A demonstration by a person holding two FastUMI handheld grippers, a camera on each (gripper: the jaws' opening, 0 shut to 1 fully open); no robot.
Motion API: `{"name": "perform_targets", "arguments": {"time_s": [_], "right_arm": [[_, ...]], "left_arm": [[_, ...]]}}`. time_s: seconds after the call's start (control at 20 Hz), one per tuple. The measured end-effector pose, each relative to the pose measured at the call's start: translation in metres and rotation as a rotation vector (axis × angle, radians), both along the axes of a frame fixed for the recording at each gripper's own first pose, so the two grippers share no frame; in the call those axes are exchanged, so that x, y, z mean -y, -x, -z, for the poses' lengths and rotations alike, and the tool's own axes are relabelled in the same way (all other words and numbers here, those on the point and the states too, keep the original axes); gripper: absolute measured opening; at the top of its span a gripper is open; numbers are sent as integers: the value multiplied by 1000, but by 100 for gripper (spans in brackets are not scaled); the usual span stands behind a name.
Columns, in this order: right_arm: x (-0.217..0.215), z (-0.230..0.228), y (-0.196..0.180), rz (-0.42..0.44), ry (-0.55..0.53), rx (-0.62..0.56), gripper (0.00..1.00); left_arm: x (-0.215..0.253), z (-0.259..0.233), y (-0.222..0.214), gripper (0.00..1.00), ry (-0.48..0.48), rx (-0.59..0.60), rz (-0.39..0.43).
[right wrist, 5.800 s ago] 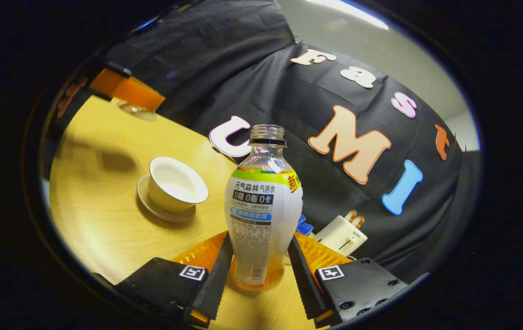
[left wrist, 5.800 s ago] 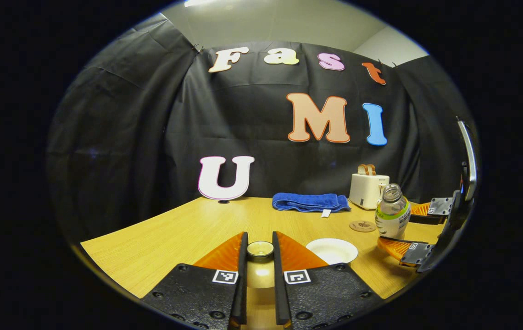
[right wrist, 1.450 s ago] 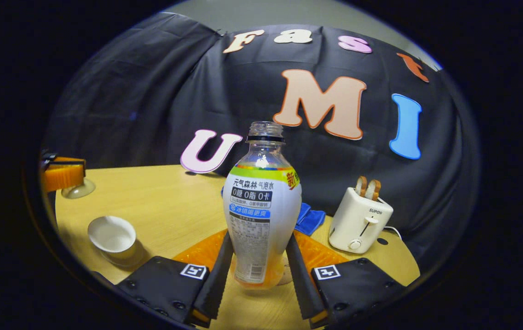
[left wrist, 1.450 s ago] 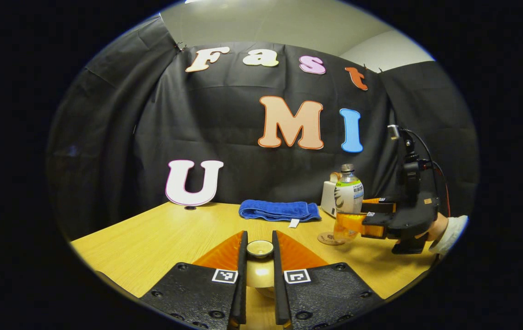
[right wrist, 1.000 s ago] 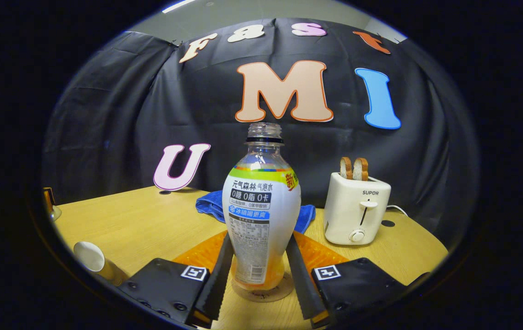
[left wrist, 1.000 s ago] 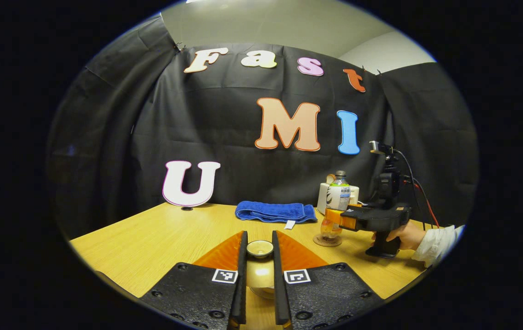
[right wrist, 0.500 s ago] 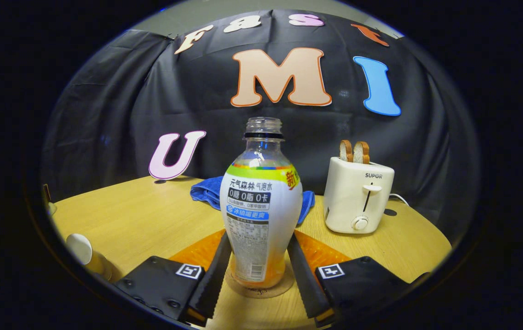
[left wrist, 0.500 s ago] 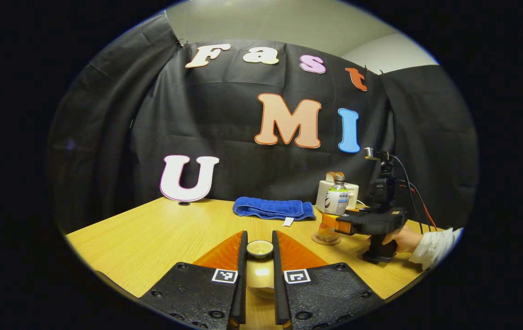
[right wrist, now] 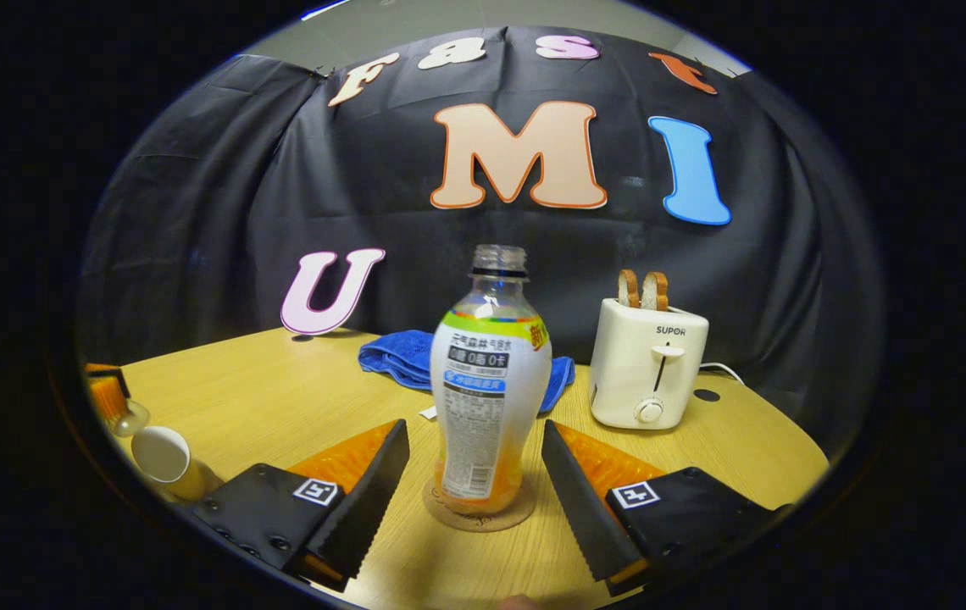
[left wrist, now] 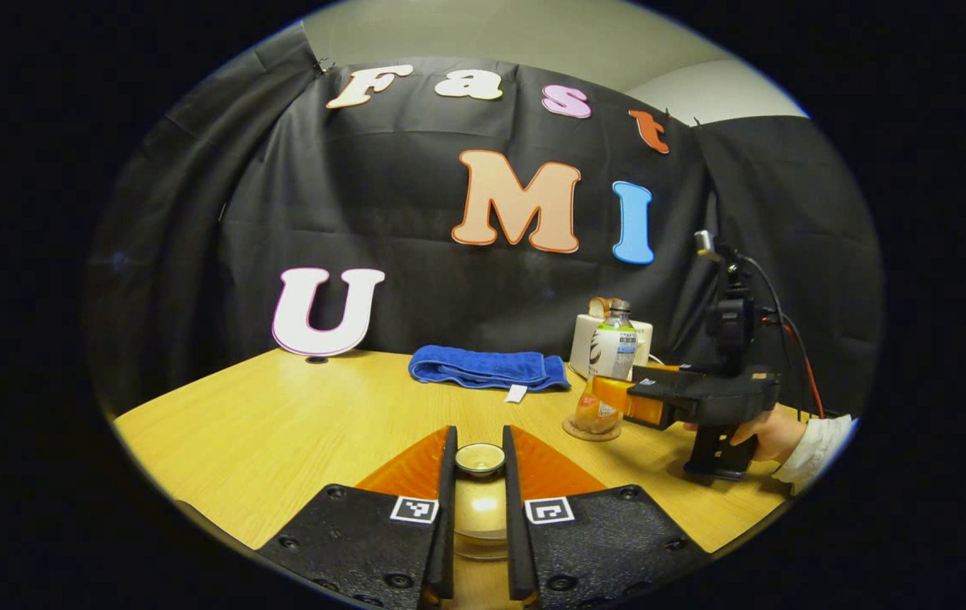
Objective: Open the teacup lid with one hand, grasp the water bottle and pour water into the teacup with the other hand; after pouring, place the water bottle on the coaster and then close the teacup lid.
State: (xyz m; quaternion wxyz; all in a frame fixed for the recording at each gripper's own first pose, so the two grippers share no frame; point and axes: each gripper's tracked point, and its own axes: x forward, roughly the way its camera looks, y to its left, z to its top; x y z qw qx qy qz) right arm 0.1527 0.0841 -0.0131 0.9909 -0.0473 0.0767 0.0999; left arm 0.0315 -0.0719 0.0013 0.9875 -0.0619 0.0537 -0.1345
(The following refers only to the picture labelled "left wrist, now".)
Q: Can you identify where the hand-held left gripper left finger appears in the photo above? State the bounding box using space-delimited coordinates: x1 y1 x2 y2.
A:
256 425 460 610

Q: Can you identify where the round brown coaster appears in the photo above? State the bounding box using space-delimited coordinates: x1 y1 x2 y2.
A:
562 414 623 443

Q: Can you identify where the cream white toaster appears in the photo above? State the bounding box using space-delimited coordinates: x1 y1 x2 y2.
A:
569 313 654 381

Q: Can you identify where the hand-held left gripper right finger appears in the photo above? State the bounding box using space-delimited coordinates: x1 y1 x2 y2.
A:
502 424 708 610

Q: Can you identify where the red gripper cable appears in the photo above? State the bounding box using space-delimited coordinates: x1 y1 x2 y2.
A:
761 312 825 421

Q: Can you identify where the black backdrop cloth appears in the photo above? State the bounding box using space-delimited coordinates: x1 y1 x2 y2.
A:
86 24 884 420

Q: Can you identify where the blue folded towel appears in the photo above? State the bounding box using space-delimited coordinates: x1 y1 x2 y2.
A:
408 344 572 404

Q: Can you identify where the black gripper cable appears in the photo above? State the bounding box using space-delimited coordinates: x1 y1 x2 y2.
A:
741 254 804 418

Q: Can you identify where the clear water bottle white label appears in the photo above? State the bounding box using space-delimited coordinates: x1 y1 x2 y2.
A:
574 298 639 435

